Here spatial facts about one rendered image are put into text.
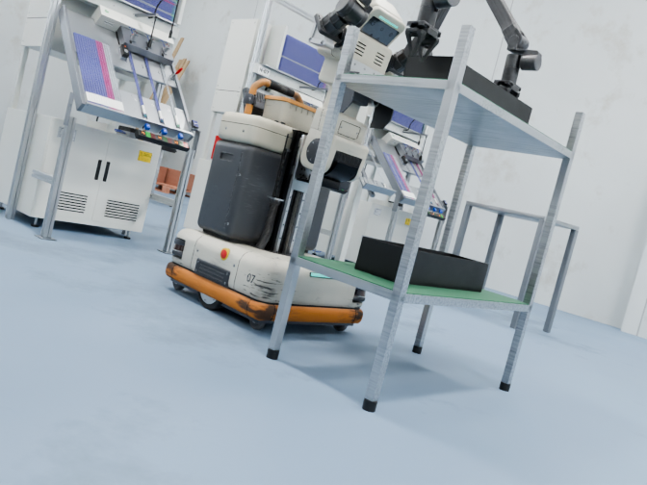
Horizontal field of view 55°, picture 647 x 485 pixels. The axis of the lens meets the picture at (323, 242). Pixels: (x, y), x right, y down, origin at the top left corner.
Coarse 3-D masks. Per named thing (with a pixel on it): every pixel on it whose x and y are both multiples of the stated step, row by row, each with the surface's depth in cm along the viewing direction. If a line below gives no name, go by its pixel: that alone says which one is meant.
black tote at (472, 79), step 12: (408, 60) 198; (432, 60) 191; (444, 60) 188; (408, 72) 197; (420, 72) 194; (432, 72) 191; (444, 72) 188; (468, 72) 194; (468, 84) 195; (480, 84) 200; (492, 84) 205; (492, 96) 207; (504, 96) 212; (504, 108) 214; (516, 108) 220; (528, 108) 226; (528, 120) 228
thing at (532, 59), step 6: (516, 36) 225; (510, 42) 226; (516, 42) 225; (510, 48) 226; (516, 48) 225; (528, 54) 224; (534, 54) 222; (540, 54) 223; (522, 60) 224; (528, 60) 222; (534, 60) 221; (540, 60) 224; (522, 66) 224; (528, 66) 223; (534, 66) 221; (540, 66) 225
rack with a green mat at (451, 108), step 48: (336, 96) 196; (384, 96) 201; (432, 96) 182; (480, 96) 177; (432, 144) 170; (480, 144) 253; (528, 144) 224; (576, 144) 233; (288, 288) 200; (384, 288) 175; (432, 288) 205; (528, 288) 237; (384, 336) 173
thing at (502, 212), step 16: (464, 208) 474; (480, 208) 474; (496, 208) 451; (464, 224) 472; (496, 224) 498; (560, 224) 431; (496, 240) 498; (528, 272) 422; (560, 272) 448; (560, 288) 448; (512, 320) 426
